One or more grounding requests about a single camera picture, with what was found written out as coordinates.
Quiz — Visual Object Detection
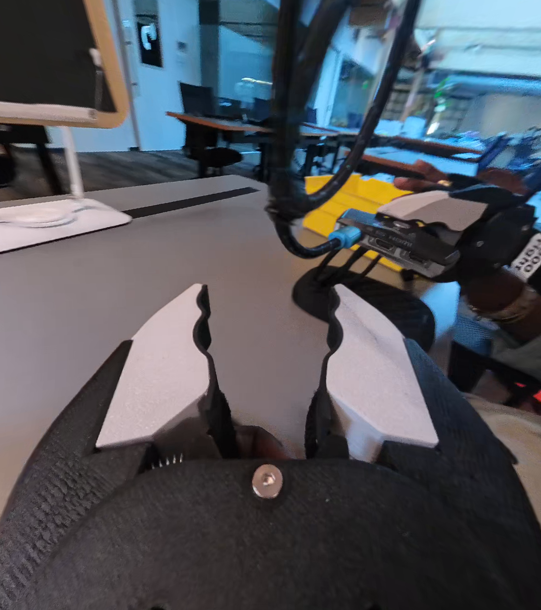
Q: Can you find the black wall sign white mark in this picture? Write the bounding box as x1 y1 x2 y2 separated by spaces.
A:
135 14 165 69

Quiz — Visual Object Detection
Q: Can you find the black office chair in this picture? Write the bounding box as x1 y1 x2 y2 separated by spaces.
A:
188 145 243 178

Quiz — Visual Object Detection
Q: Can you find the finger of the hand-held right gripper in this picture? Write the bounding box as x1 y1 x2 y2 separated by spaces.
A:
376 190 490 233
411 248 463 281

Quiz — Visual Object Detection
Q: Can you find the person's right hand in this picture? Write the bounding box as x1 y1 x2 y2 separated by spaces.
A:
393 159 531 193

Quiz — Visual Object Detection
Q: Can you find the wooden background table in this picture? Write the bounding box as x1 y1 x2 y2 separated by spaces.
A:
166 111 342 181

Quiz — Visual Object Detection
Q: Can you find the dark monitor screen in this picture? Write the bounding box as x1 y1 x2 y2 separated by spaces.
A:
179 82 216 117

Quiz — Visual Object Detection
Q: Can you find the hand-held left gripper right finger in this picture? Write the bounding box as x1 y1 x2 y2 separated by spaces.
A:
305 284 440 461

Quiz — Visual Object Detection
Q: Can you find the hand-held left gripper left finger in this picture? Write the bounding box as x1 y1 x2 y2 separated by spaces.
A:
94 284 241 459

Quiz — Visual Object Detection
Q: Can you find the grey HDMI switch box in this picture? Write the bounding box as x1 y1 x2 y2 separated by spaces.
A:
336 208 447 275

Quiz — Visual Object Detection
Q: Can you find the yellow plastic bin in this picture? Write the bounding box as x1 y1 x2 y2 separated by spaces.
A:
303 173 415 273

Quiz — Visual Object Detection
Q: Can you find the person's right forearm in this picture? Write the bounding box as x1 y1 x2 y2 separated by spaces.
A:
461 272 541 345

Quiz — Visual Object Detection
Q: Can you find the metal wrist bracelet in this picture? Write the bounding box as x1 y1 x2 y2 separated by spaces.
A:
466 287 541 326

